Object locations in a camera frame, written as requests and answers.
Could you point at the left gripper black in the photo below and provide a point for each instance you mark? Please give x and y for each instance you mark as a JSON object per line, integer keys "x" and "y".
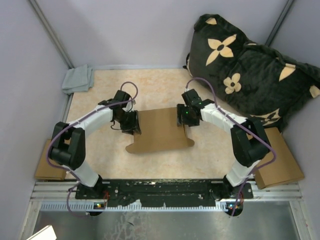
{"x": 134, "y": 125}

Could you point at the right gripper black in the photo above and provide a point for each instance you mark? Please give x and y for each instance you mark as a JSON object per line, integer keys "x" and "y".
{"x": 180, "y": 109}

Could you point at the brown cardboard box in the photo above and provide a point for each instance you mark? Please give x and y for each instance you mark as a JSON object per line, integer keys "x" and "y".
{"x": 159, "y": 132}

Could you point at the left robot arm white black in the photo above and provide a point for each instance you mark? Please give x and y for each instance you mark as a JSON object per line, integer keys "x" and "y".
{"x": 68, "y": 142}

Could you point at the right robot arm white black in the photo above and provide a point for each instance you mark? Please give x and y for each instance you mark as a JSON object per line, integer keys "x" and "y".
{"x": 248, "y": 137}

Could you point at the folded cardboard box left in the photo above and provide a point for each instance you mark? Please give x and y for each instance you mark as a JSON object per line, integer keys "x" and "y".
{"x": 45, "y": 171}

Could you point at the folded cardboard box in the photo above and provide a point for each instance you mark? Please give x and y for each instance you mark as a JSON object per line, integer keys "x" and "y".
{"x": 45, "y": 171}
{"x": 284, "y": 169}

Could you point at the folded cardboard box right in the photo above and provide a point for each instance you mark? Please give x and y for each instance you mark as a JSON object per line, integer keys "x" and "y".
{"x": 284, "y": 169}

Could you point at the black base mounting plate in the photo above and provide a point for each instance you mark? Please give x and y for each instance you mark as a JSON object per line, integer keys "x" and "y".
{"x": 159, "y": 192}

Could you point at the grey folded cloth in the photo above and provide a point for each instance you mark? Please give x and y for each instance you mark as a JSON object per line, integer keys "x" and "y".
{"x": 79, "y": 79}

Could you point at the black floral plush pillow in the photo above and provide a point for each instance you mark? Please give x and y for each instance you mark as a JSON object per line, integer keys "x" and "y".
{"x": 254, "y": 79}

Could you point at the aluminium rail frame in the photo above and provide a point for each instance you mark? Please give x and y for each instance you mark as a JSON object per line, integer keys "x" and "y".
{"x": 60, "y": 196}

